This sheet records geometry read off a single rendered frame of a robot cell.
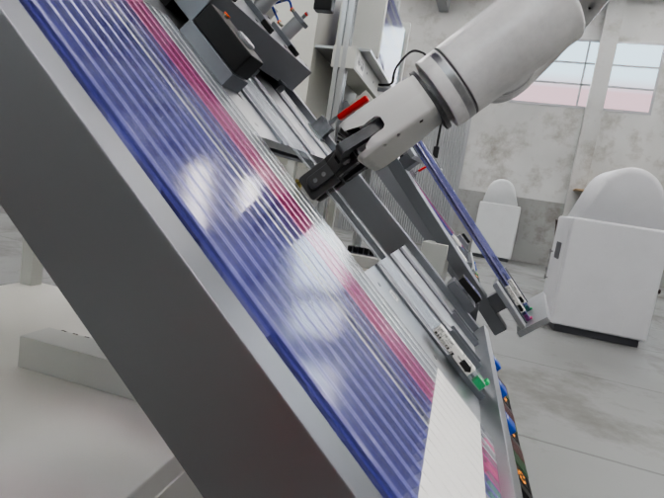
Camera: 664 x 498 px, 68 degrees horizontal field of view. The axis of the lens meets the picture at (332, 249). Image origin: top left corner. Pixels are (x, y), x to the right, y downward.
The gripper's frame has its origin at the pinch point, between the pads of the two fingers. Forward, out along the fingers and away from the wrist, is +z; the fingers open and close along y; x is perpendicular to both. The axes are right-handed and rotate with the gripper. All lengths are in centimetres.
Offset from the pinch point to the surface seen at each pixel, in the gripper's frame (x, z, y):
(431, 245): 11, -2, -60
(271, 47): -22.9, -2.7, -9.6
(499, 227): 17, -62, -952
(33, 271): -30, 68, -28
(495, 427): 31.2, -2.2, 7.6
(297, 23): -28.7, -7.4, -18.9
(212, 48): -16.4, 0.4, 8.6
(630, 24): -169, -475, -1007
